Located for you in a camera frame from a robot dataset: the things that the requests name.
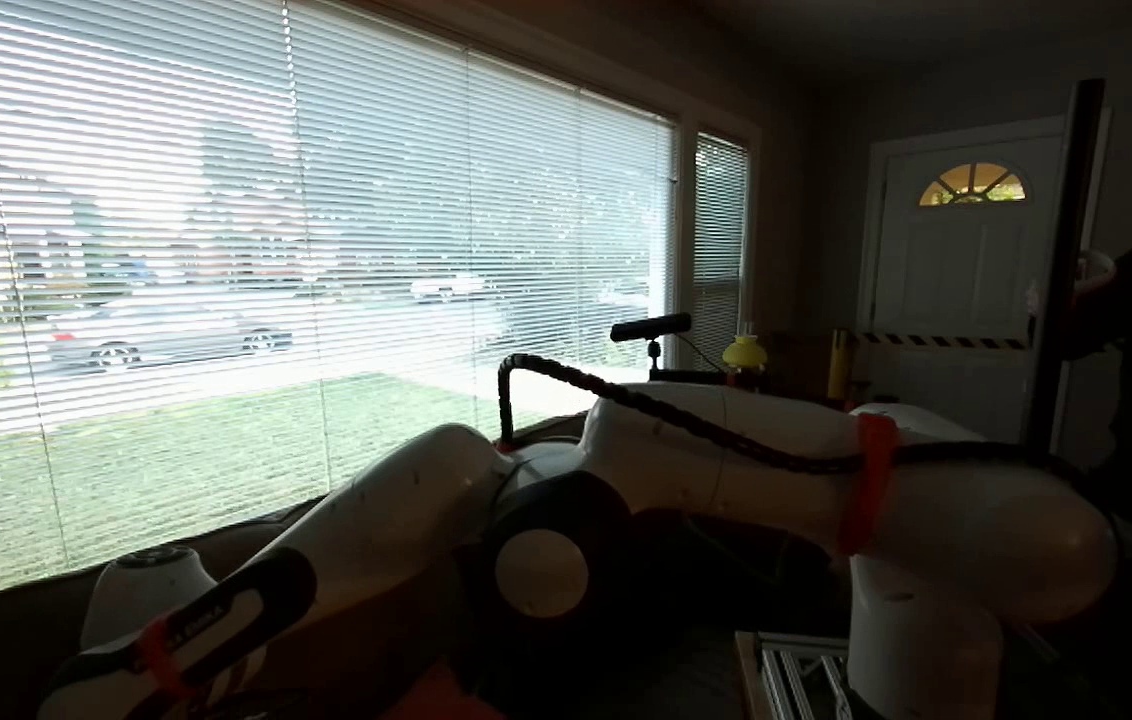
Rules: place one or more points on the aluminium frame robot table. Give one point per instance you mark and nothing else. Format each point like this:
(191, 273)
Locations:
(789, 672)

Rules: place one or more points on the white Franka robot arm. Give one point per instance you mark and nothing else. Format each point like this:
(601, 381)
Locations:
(977, 532)

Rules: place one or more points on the white shade lamp glass base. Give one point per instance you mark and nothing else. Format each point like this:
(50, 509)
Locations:
(144, 595)

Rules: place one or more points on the narrow window blinds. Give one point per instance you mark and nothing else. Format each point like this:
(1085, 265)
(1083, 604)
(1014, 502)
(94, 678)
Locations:
(722, 241)

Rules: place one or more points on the white door with arch window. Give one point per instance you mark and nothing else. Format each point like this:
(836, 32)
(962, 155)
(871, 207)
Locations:
(950, 265)

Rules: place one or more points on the black stereo camera on stand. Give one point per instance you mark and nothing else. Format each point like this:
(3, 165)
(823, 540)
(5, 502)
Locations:
(651, 326)

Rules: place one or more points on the yellow black caution tape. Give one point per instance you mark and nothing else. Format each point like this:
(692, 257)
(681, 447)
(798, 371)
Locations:
(938, 342)

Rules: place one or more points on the tall black pole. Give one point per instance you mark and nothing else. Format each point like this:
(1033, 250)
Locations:
(1068, 241)

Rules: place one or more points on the person pale hand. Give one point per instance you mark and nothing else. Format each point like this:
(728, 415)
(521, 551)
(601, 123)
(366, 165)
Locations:
(1092, 273)

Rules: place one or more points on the wide white window blinds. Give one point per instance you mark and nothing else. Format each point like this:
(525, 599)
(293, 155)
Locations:
(258, 201)

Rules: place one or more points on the orange pillow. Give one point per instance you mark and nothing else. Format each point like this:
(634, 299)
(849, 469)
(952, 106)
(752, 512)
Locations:
(440, 700)

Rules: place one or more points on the small yellow object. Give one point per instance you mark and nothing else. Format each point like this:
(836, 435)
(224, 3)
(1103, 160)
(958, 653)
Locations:
(745, 352)

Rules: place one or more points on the grey parked car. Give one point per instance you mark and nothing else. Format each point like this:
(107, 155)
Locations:
(167, 342)

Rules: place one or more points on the white pickup truck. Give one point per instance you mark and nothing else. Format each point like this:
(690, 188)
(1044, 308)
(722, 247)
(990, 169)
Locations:
(448, 285)

